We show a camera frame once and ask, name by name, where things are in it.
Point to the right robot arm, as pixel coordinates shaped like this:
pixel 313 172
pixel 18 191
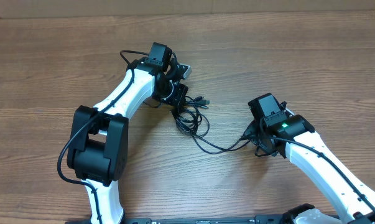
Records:
pixel 353 201

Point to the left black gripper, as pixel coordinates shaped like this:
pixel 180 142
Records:
pixel 179 97

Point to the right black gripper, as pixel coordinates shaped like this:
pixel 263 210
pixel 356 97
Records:
pixel 254 135

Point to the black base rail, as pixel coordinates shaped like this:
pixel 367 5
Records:
pixel 202 221

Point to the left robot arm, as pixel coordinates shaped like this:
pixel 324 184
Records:
pixel 98 144

